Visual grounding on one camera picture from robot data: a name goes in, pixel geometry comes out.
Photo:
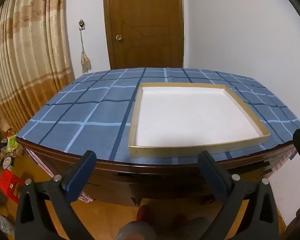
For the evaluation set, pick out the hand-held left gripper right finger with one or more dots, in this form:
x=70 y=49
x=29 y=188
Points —
x=212 y=175

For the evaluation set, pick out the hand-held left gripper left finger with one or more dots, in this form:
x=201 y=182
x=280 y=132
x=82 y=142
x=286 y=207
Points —
x=82 y=175

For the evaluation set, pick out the shallow gold cardboard box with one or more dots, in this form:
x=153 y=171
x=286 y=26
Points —
x=190 y=115

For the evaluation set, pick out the blue plaid tablecloth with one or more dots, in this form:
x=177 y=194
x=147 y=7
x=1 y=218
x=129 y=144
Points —
x=90 y=120

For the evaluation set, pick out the red plastic stool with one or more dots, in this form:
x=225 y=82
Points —
x=8 y=182

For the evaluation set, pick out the round white container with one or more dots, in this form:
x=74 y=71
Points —
x=7 y=161

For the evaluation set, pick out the beige curtain tassel tieback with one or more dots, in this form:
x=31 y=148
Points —
x=85 y=60

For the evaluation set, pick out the beige patterned curtain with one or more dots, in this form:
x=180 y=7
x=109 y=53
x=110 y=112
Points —
x=27 y=55

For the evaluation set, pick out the round brass door knob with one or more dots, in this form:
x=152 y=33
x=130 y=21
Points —
x=119 y=37

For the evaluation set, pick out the brown wooden door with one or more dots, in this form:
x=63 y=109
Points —
x=145 y=17

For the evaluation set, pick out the metal wall hook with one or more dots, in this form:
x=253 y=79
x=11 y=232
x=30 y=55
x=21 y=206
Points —
x=82 y=24

